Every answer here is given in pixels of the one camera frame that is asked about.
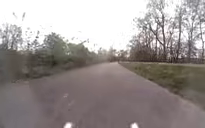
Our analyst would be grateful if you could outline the grass verge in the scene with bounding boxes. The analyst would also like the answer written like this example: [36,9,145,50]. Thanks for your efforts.
[119,61,205,115]

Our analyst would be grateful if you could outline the row of bare trees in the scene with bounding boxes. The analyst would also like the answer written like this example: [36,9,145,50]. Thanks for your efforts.
[127,0,205,64]

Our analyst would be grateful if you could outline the grey asphalt path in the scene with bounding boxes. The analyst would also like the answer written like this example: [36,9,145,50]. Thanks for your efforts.
[0,61,205,128]

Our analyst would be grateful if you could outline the robot's own part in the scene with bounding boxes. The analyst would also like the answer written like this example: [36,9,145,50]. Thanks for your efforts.
[129,121,140,128]
[63,121,74,128]

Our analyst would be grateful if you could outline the dirt and leaf verge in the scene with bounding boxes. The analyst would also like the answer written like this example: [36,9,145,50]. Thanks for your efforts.
[0,60,106,88]

